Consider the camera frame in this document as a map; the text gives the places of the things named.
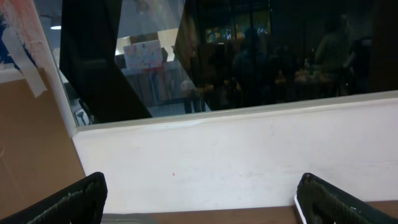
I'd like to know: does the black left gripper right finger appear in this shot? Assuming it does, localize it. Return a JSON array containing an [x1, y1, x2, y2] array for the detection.
[[296, 172, 397, 224]]

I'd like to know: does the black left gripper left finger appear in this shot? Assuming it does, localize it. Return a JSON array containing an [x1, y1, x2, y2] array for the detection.
[[1, 172, 108, 224]]

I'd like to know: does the white barcode scanner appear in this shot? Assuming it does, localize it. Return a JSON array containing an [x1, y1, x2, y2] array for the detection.
[[294, 195, 307, 224]]

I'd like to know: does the brown cardboard panel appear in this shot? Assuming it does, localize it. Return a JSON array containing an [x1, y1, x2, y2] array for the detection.
[[1, 1, 85, 217]]

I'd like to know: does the glass window pane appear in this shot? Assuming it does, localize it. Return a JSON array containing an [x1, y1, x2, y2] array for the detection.
[[34, 0, 397, 126]]

